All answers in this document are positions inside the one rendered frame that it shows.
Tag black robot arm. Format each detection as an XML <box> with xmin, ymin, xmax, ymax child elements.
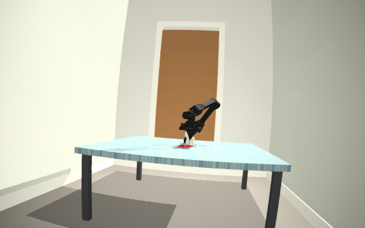
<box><xmin>181</xmin><ymin>98</ymin><xmax>220</xmax><ymax>129</ymax></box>

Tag red circuit board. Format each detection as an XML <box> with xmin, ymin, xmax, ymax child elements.
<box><xmin>177</xmin><ymin>137</ymin><xmax>193</xmax><ymax>149</ymax></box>

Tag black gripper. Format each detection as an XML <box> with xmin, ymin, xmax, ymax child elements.
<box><xmin>179</xmin><ymin>120</ymin><xmax>202</xmax><ymax>140</ymax></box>

